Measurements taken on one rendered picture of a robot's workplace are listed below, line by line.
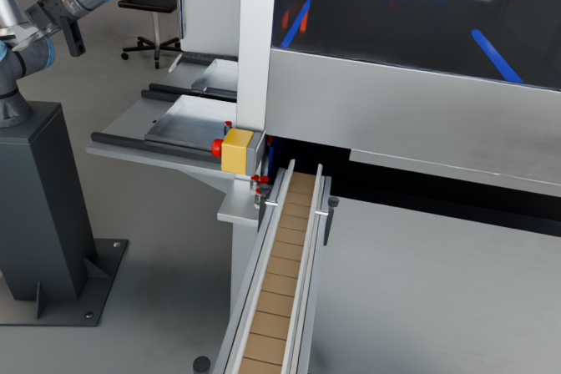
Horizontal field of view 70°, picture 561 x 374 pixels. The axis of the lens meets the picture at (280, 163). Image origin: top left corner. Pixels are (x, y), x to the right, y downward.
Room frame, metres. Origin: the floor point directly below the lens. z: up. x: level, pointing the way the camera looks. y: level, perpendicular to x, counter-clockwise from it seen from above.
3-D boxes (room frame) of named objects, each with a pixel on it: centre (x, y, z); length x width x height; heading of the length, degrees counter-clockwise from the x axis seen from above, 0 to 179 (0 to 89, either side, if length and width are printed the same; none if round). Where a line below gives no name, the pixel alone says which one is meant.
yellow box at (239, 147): (0.72, 0.09, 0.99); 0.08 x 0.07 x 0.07; 83
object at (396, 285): (1.75, -0.51, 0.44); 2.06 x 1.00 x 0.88; 173
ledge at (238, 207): (0.70, 0.05, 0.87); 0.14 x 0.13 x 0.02; 83
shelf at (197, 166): (1.16, 0.23, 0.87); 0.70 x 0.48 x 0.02; 173
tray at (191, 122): (0.98, 0.18, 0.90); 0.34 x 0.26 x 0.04; 83
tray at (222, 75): (1.32, 0.14, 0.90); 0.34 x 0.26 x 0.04; 83
